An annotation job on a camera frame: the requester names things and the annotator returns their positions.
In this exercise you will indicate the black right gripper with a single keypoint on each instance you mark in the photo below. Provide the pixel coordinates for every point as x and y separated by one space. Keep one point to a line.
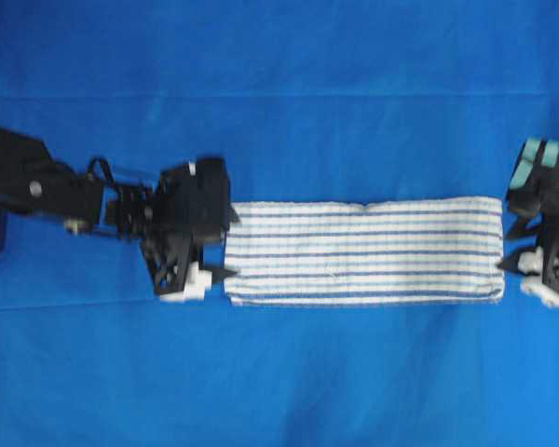
537 215

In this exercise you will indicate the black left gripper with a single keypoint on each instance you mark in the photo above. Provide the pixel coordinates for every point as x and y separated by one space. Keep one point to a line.
177 227

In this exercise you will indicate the white blue striped towel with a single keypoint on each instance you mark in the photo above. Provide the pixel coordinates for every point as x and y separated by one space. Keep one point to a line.
436 251

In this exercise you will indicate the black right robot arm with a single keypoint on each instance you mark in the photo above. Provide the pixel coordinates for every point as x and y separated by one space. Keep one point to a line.
533 198

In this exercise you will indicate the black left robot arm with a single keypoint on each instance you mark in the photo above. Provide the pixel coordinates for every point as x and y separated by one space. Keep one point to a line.
89 202

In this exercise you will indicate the blue table cloth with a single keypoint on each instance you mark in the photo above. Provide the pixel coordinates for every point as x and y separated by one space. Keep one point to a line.
354 101

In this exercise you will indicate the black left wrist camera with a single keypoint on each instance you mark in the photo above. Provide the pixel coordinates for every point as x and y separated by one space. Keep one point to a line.
209 189

